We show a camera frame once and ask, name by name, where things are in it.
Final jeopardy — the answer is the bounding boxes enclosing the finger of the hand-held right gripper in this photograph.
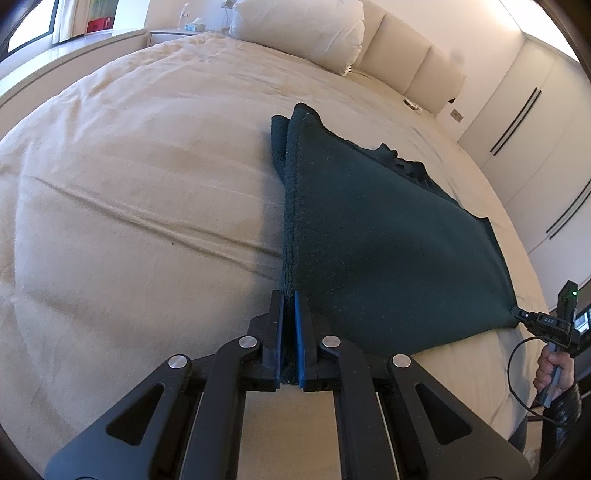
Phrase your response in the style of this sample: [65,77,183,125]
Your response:
[512,306,573,343]

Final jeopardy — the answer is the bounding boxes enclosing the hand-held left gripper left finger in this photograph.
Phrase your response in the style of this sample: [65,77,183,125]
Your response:
[44,290,284,480]

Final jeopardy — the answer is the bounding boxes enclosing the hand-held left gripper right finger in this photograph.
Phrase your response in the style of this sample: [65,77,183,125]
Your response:
[294,291,534,480]

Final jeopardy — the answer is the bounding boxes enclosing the dark green sweater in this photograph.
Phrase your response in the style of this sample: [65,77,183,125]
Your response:
[270,102,520,386]

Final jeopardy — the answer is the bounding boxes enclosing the person's right forearm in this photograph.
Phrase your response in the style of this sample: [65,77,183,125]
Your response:
[547,381,585,426]

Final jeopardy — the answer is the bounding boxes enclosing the person's right hand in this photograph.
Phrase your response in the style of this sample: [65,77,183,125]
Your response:
[533,348,576,398]

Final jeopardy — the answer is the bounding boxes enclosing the white wardrobe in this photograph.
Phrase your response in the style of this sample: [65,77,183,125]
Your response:
[457,32,591,333]

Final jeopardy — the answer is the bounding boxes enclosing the bed with beige blanket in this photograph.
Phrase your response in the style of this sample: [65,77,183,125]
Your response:
[0,32,557,480]

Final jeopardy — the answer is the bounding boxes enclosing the beige padded headboard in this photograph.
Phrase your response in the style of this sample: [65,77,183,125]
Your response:
[355,0,466,115]

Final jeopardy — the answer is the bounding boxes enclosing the white pillow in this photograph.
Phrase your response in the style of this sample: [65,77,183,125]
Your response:
[229,0,365,77]

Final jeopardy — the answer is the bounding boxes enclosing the white nightstand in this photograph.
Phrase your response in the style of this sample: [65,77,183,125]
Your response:
[148,28,223,47]

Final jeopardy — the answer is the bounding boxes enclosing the beige curtain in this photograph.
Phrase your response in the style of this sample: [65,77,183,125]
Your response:
[54,0,89,45]

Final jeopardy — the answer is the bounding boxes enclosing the black framed window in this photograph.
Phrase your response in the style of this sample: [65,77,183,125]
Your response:
[0,0,61,58]

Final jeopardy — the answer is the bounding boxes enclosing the black cable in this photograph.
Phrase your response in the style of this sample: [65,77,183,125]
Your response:
[506,336,561,424]

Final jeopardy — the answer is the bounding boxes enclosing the black wardrobe handle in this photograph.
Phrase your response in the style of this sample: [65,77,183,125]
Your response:
[547,181,591,239]
[490,88,542,156]

